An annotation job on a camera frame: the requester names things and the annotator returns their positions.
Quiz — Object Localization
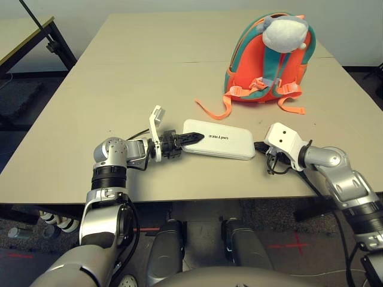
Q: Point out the grey robot leg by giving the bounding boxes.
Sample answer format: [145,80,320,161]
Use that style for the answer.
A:
[146,219,185,287]
[221,218,273,270]

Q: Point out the grey left robot leg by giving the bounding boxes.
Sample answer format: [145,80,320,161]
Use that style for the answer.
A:
[146,219,185,287]

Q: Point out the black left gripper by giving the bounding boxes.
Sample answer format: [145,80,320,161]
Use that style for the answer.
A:
[154,129,205,161]

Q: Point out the grey right robot leg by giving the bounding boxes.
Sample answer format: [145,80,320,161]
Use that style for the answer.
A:
[221,218,273,270]

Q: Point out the grey white plush toy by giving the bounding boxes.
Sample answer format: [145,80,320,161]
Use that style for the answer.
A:
[256,14,309,54]

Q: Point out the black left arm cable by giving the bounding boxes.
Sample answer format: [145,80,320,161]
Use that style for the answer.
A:
[113,128,150,255]

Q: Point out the dark floor mat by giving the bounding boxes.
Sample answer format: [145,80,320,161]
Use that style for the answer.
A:
[0,79,45,126]

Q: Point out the thin black rod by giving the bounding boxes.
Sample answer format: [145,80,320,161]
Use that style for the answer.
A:
[19,0,44,30]

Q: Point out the white pencil case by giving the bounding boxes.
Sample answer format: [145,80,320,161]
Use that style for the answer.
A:
[181,119,257,161]

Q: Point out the white black coiled spring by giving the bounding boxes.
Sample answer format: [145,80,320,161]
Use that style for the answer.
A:
[38,210,80,234]

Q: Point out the white perforated shoe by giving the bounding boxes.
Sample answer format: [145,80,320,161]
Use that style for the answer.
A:
[119,271,137,287]

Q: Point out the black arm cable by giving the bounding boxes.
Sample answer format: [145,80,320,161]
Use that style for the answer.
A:
[299,170,360,287]
[113,128,150,255]

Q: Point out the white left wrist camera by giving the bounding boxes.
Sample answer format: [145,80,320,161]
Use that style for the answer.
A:
[148,105,167,163]

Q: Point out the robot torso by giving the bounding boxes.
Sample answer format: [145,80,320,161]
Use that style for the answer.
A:
[163,267,303,287]

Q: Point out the orange teal backpack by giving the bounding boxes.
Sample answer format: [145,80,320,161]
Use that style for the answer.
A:
[194,13,317,121]

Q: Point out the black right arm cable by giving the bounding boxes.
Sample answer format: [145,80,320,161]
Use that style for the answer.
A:
[299,170,360,287]

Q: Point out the side table with black frame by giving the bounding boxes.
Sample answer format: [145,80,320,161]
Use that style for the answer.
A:
[0,14,78,79]

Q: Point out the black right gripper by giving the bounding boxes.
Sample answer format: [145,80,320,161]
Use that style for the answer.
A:
[253,142,293,169]

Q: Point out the grey cylinder can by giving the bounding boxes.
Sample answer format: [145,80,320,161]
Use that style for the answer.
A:
[7,227,31,239]

